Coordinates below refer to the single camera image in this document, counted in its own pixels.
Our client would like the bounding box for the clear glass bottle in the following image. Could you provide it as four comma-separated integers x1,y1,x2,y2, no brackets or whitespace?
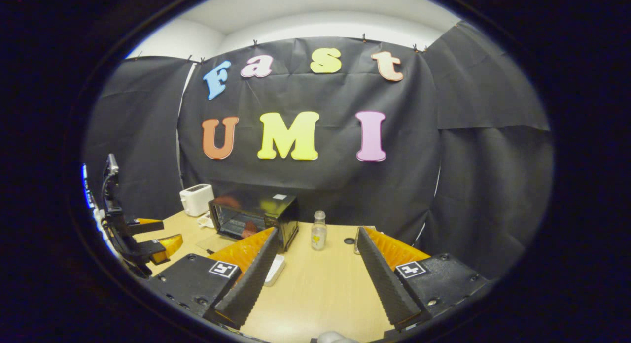
311,210,328,251

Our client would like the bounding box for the clear glass jar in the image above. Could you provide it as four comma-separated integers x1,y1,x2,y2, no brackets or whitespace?
353,226,378,255

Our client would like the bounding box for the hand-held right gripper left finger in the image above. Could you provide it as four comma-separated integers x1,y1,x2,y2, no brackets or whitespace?
147,227,280,330

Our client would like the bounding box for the white toaster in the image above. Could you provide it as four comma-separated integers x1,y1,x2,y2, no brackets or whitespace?
179,184,215,217

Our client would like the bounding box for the white rectangular tray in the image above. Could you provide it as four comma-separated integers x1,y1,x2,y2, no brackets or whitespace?
264,254,286,287

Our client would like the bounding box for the black electric oven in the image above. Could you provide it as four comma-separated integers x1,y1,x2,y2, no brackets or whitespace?
195,193,300,255

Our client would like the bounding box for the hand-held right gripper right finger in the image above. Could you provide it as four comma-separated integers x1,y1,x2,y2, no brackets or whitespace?
356,226,489,331

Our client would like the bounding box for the black backdrop cloth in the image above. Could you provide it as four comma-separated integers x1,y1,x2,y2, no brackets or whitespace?
81,20,555,279

